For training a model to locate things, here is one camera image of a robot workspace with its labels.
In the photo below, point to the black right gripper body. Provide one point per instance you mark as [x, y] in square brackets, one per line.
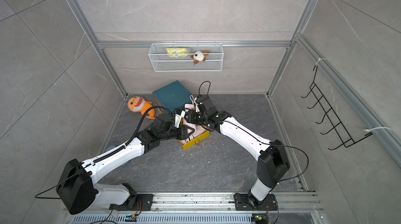
[201, 120]

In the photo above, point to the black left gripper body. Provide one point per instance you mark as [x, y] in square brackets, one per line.
[172, 133]

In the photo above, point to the teal and yellow drawer box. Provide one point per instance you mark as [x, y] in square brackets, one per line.
[174, 96]

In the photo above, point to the pink umbrella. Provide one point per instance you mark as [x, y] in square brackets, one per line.
[199, 130]
[190, 105]

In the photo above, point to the pink umbrella front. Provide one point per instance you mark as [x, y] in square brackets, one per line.
[199, 130]

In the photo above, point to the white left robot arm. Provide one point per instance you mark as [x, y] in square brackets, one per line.
[79, 186]

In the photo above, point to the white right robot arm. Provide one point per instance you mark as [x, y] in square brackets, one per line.
[271, 156]

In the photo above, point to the orange shark plush toy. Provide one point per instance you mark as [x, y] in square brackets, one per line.
[139, 104]

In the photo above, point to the brown white plush dog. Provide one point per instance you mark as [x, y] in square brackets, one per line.
[199, 56]

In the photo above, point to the yellow package in basket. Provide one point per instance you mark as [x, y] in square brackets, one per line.
[178, 52]

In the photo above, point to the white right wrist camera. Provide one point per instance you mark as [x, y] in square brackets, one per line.
[198, 103]

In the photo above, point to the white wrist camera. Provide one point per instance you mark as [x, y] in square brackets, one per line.
[179, 117]
[198, 103]

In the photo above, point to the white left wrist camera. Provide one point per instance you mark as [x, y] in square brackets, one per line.
[179, 117]

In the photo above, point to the white wire wall basket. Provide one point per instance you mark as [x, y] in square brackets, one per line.
[161, 62]

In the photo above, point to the metal base rail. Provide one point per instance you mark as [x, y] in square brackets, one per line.
[209, 208]

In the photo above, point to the black wire wall hook rack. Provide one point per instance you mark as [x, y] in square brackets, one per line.
[331, 116]

